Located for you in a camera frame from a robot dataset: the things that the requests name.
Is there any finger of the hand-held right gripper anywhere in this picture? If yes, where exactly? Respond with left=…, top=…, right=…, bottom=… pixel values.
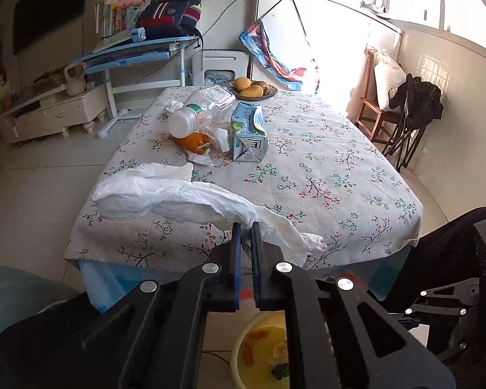
left=435, top=334, right=486, bottom=367
left=397, top=277, right=480, bottom=323

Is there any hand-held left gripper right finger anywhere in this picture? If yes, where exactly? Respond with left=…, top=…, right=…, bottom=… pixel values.
left=251, top=221, right=456, bottom=389

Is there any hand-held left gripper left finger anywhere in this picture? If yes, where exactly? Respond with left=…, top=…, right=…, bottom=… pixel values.
left=83, top=222, right=244, bottom=389

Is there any yellow plastic bucket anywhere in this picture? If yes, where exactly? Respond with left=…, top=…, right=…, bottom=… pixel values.
left=230, top=310, right=333, bottom=389

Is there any white plastic bag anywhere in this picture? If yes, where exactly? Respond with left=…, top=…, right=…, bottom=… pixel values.
left=92, top=162, right=328, bottom=264

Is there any white tissue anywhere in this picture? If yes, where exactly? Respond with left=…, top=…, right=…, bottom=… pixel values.
left=159, top=99, right=185, bottom=115

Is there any blue green milk carton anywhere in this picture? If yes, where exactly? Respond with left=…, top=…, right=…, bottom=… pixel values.
left=230, top=101, right=270, bottom=163

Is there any blue table undercloth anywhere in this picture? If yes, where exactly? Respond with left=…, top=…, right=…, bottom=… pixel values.
left=79, top=247, right=411, bottom=312

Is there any clear bottle with white cap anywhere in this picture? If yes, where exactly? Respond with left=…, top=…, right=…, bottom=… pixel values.
left=168, top=87, right=236, bottom=138

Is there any grey fruit bowl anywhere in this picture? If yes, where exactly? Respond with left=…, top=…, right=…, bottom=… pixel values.
left=223, top=81, right=279, bottom=100

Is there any wooden chair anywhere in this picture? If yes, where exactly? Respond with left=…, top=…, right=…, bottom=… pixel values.
left=355, top=46, right=393, bottom=142

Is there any black folding chair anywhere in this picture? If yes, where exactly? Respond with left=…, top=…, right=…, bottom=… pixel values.
left=383, top=74, right=444, bottom=171

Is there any white air purifier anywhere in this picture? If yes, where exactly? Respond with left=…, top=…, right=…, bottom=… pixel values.
left=192, top=49, right=249, bottom=88

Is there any colourful printed bag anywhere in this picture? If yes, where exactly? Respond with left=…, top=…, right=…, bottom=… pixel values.
left=239, top=20, right=320, bottom=92

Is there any grey blue cloth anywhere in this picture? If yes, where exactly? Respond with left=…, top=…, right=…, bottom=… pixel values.
left=0, top=265, right=79, bottom=341

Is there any white pillow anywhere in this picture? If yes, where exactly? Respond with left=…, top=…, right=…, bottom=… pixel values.
left=374, top=51, right=406, bottom=111

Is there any blue study desk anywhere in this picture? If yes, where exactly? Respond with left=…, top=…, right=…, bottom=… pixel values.
left=67, top=34, right=201, bottom=138

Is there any cream low cabinet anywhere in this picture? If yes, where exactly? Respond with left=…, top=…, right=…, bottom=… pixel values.
left=0, top=83, right=108, bottom=144

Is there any pink kettlebell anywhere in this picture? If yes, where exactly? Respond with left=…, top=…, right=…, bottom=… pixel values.
left=65, top=65, right=86, bottom=97

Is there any white tall cabinet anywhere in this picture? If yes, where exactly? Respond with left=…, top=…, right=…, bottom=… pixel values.
left=251, top=0, right=403, bottom=120

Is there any green board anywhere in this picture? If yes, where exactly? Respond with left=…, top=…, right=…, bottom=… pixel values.
left=92, top=30, right=132, bottom=53

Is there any dark blue red backpack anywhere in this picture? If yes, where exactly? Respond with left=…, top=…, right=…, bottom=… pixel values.
left=135, top=0, right=203, bottom=37

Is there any row of books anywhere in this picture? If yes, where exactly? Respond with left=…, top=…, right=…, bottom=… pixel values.
left=95, top=0, right=140, bottom=39

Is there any black television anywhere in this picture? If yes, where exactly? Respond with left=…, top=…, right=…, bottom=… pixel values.
left=13, top=0, right=89, bottom=54

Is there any black floor cable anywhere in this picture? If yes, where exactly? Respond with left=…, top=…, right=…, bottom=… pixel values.
left=202, top=350, right=233, bottom=363

